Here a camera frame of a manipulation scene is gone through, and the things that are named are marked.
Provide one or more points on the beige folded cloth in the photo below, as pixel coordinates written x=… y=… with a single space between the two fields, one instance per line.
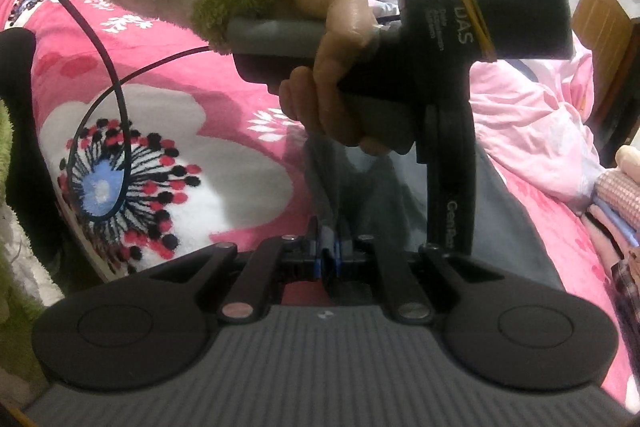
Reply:
x=627 y=159

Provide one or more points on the pink patterned duvet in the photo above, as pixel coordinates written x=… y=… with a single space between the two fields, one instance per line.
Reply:
x=531 y=85

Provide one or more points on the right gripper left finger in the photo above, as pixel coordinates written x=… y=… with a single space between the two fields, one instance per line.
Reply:
x=283 y=270

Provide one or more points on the brown wooden door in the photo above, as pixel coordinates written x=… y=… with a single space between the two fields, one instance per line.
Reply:
x=604 y=27

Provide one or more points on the blue folded cloth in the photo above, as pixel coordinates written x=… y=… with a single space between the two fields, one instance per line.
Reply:
x=625 y=235

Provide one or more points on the dark plaid folded cloth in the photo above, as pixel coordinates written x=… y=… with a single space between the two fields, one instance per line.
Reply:
x=626 y=296

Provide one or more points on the person left hand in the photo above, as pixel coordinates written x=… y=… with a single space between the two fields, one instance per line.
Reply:
x=310 y=95

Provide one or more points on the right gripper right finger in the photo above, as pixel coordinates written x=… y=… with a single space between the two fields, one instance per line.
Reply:
x=369 y=270

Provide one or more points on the pink floral fleece blanket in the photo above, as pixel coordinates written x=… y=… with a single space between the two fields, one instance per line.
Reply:
x=214 y=157

